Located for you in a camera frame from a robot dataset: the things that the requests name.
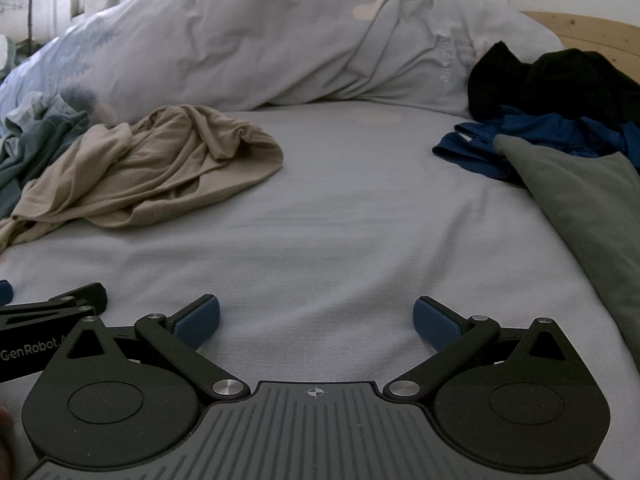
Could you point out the olive green garment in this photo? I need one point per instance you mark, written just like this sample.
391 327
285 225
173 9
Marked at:
585 210

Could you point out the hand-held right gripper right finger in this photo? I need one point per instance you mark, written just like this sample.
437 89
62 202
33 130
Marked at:
436 324

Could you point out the beige shirt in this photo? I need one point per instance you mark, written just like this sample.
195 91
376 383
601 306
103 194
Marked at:
150 175

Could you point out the blue garment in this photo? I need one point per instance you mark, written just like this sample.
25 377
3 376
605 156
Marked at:
540 130

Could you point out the light grey bed sheet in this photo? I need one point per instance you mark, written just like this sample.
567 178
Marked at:
325 235

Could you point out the grey-blue crumpled garment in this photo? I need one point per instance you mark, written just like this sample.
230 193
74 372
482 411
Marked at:
35 145

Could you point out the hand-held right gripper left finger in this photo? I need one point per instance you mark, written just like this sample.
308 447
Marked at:
200 321

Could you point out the light blue printed quilt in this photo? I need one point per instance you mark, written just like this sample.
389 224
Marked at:
275 35

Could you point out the wooden headboard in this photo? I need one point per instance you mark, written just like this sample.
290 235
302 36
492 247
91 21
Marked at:
590 30

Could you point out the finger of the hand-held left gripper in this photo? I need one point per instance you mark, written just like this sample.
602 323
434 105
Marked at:
4 291
75 300

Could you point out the black garment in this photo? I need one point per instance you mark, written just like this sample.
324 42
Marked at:
560 85

